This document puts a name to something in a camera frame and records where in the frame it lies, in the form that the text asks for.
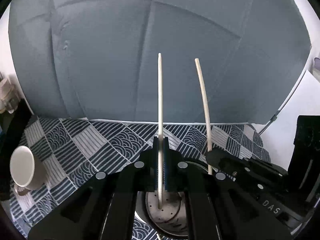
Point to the white ceramic mug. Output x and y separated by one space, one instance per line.
27 171

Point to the blue patterned tablecloth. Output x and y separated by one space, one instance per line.
74 150

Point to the black steel utensil cup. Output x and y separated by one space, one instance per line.
171 220

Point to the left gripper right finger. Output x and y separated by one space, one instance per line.
219 209

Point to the grey-blue backdrop cloth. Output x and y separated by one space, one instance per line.
97 59

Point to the chopstick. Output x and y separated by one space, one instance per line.
205 105
160 132

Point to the white board panel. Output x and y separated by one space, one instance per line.
278 138

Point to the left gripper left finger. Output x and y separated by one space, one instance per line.
104 206

